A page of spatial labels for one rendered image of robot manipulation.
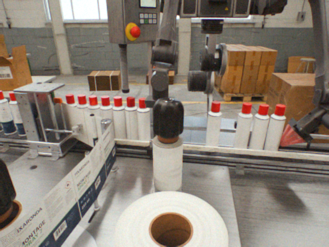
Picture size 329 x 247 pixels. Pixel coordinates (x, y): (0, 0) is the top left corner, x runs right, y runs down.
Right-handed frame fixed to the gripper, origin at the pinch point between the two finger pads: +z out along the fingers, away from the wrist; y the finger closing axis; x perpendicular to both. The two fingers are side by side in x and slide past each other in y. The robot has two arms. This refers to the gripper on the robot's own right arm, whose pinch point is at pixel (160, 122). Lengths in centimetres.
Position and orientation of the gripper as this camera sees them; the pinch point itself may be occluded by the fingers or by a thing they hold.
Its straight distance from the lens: 84.7
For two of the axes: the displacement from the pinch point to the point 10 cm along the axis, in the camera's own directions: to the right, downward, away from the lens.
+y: 9.9, 0.7, -1.3
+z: -0.1, 9.2, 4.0
